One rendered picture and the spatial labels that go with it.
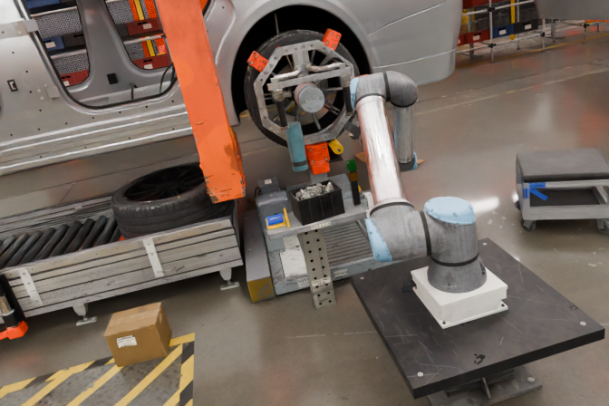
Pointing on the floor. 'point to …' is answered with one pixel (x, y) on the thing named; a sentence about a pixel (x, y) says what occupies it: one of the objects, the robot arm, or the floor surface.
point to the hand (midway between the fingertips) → (353, 127)
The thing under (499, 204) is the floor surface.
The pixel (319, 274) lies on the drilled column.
